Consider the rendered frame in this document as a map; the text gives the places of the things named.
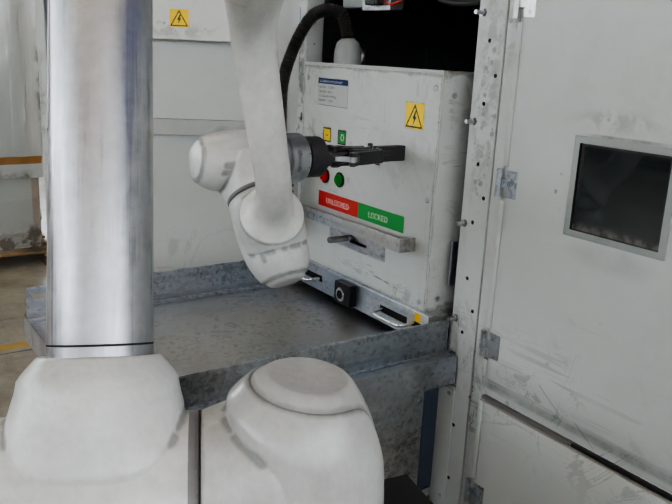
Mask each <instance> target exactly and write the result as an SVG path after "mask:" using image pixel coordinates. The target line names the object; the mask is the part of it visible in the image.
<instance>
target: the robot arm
mask: <svg viewBox="0 0 672 504"><path fill-rule="evenodd" d="M224 1H225V6H226V12H227V18H228V25H229V33H230V40H231V48H232V55H233V61H234V67H235V73H236V79H237V84H238V90H239V95H240V101H241V106H242V111H243V117H244V122H245V127H246V129H238V130H227V131H220V132H215V133H211V134H207V135H204V136H201V137H199V138H198V140H197V141H196V142H195V143H194V144H193V146H192V147H191V150H190V154H189V168H190V174H191V178H192V180H193V181H194V182H195V183H197V184H198V185H200V186H202V187H204V188H206V189H208V190H210V191H219V193H220V195H221V196H222V197H223V198H224V200H225V201H226V203H227V205H228V207H229V210H230V214H231V219H232V225H233V229H234V232H235V236H236V239H237V242H238V245H239V247H240V250H241V253H242V255H243V258H244V260H245V262H246V265H247V267H248V268H249V270H250V271H251V273H252V274H253V275H254V277H255V278H256V279H257V280H258V281H259V282H260V283H261V284H263V285H266V286H268V287H270V288H281V287H285V286H288V285H291V284H293V283H296V282H298V281H300V280H301V279H302V278H303V277H304V275H305V273H306V272H307V271H308V268H309V259H310V253H309V246H308V242H307V238H308V234H307V230H306V225H305V220H304V211H303V207H302V204H301V203H300V201H299V199H298V198H297V197H296V196H295V195H294V194H293V193H292V183H293V182H301V181H303V180H304V179H306V178H308V177H320V176H322V175H323V174H324V173H325V172H326V170H327V168H328V166H331V167H332V168H339V167H341V166H350V167H356V166H360V165H369V164H375V165H380V164H381V163H383V162H390V161H404V160H405V147H406V146H404V145H383V146H373V143H368V146H367V147H364V146H363V145H360V146H341V145H330V144H326V143H325V141H324V140H323V139H322V138H321V137H318V136H303V135H302V134H300V133H286V126H285V118H284V109H283V100H282V91H281V82H280V73H279V63H278V51H277V26H278V19H279V15H280V11H281V8H282V5H283V2H284V0H224ZM47 132H48V170H47V281H46V356H42V357H36V358H35V359H34V360H33V361H32V362H31V363H30V364H29V366H28V367H27V368H26V369H25V370H24V371H23V372H22V374H21V375H20V376H19V378H18V379H17V381H16V382H15V388H14V394H13V397H12V400H11V403H10V407H9V410H8V413H7V416H6V417H1V418H0V504H384V461H383V455H382V450H381V446H380V442H379V439H378V436H377V433H376V429H375V426H374V422H373V419H372V417H371V414H370V411H369V409H368V406H367V404H366V402H365V400H364V398H363V396H362V394H361V392H360V390H359V389H358V387H357V385H356V384H355V382H354V381H353V379H352V378H351V377H350V376H349V375H348V374H347V373H346V372H345V371H344V370H343V369H341V368H339V367H337V366H336V365H334V364H331V363H328V362H326V361H322V360H318V359H313V358H305V357H290V358H283V359H278V360H275V361H272V362H270V363H268V364H265V365H262V366H259V367H257V368H255V369H253V370H251V371H250V372H249V373H248V374H246V375H245V376H244V377H242V378H241V379H240V380H239V381H238V382H236V383H235V384H234V385H233V386H232V387H231V389H230V390H229V393H228V395H227V400H225V401H222V402H220V403H217V404H215V405H212V406H209V407H207V408H204V409H202V410H201V414H200V410H185V408H184V399H183V395H182V391H181V387H180V382H179V375H178V374H177V372H176V371H175V369H174V368H173V367H172V366H171V364H170V363H169V362H168V361H167V360H166V359H165V358H164V356H163V355H162V354H161V353H157V352H154V277H153V0H48V30H47ZM372 147H373V149H372Z"/></svg>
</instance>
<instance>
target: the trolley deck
mask: <svg viewBox="0 0 672 504"><path fill-rule="evenodd" d="M26 317H27V313H24V329H25V340H26V341H27V343H28V344H29V345H30V347H31V348H32V350H33V351H34V352H35V354H36V355H37V357H42V356H46V322H45V323H38V324H32V325H31V324H30V323H29V321H28V320H27V318H26ZM393 330H396V329H394V328H392V327H390V326H388V325H386V324H384V323H382V322H380V321H379V320H377V319H375V318H373V317H371V316H369V315H367V314H365V313H363V312H361V311H359V310H357V309H355V308H353V307H350V308H348V307H346V306H344V305H342V304H340V303H338V302H336V301H334V297H332V296H330V295H328V294H326V293H324V292H322V291H320V290H318V289H316V288H314V287H312V286H310V285H309V284H307V283H299V284H293V285H288V286H285V287H281V288H267V289H260V290H254V291H247V292H241V293H234V294H228V295H221V296H214V297H208V298H201V299H195V300H188V301H182V302H175V303H169V304H162V305H156V306H154V352H157V353H161V354H162V355H163V356H164V358H165V359H166V360H167V361H168V362H169V363H170V364H171V366H172V367H173V368H174V369H175V371H176V372H177V374H178V375H179V376H180V375H185V374H190V373H194V372H199V371H204V370H208V369H213V368H218V367H223V366H227V365H232V364H237V363H242V362H246V361H251V360H256V359H261V358H265V357H270V356H275V355H280V354H284V353H289V352H294V351H299V350H303V349H308V348H313V347H318V346H322V345H327V344H332V343H337V342H341V341H346V340H351V339H356V338H360V337H365V336H370V335H375V334H379V333H384V332H389V331H393ZM456 363H457V355H455V356H453V355H451V354H449V353H444V354H440V355H436V356H432V357H427V358H423V359H419V360H415V361H411V362H407V363H403V364H399V365H395V366H391V367H386V368H382V369H378V370H374V371H370V372H366V373H362V374H358V375H354V376H350V377H351V378H352V379H353V381H354V382H355V384H356V385H357V387H358V389H359V390H360V392H361V394H362V396H363V398H364V400H365V402H366V404H367V406H368V407H370V406H374V405H378V404H381V403H385V402H389V401H392V400H396V399H399V398H403V397H407V396H410V395H414V394H417V393H421V392H425V391H428V390H432V389H436V388H439V387H443V386H446V385H450V384H454V383H455V374H456Z"/></svg>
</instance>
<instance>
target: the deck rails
mask: <svg viewBox="0 0 672 504"><path fill-rule="evenodd" d="M153 277H154V306H156V305H162V304H169V303H175V302H182V301H188V300H195V299H201V298H208V297H214V296H221V295H228V294H234V293H241V292H247V291H254V290H260V289H267V288H270V287H268V286H266V285H263V284H261V283H260V282H259V281H258V280H257V279H256V278H255V277H254V275H253V274H252V273H251V271H250V270H249V268H248V267H247V265H246V262H245V260H243V261H235V262H227V263H219V264H211V265H203V266H196V267H188V268H180V269H172V270H164V271H156V272H153ZM41 292H45V298H41V299H33V300H31V294H34V293H41ZM25 296H26V311H27V317H26V318H27V320H28V321H29V323H30V324H31V325H32V324H38V323H45V322H46V286H38V287H31V288H25ZM448 327H449V321H448V320H447V319H446V320H441V321H436V322H431V323H427V324H422V325H417V326H412V327H408V328H403V329H398V330H393V331H389V332H384V333H379V334H375V335H370V336H365V337H360V338H356V339H351V340H346V341H341V342H337V343H332V344H327V345H322V346H318V347H313V348H308V349H303V350H299V351H294V352H289V353H284V354H280V355H275V356H270V357H265V358H261V359H256V360H251V361H246V362H242V363H237V364H232V365H227V366H223V367H218V368H213V369H208V370H204V371H199V372H194V373H190V374H185V375H180V376H179V382H180V387H181V391H182V395H183V399H184V408H185V410H200V413H201V410H202V409H204V408H207V407H209V406H212V405H215V404H217V403H220V402H222V401H225V400H227V395H228V393H229V390H230V389H231V387H232V386H233V385H234V384H235V383H236V382H238V381H239V380H240V379H241V378H242V377H244V376H245V375H246V374H248V373H249V372H250V371H251V370H253V369H255V368H257V367H259V366H262V365H265V364H268V363H270V362H272V361H275V360H278V359H283V358H290V357H305V358H313V359H318V360H322V361H326V362H328V363H331V364H334V365H336V366H337V367H339V368H341V369H343V370H344V371H345V372H346V373H347V374H348V375H349V376H354V375H358V374H362V373H366V372H370V371H374V370H378V369H382V368H386V367H391V366H395V365H399V364H403V363H407V362H411V361H415V360H419V359H423V358H427V357H432V356H436V355H440V354H444V353H448V351H447V350H446V349H447V338H448Z"/></svg>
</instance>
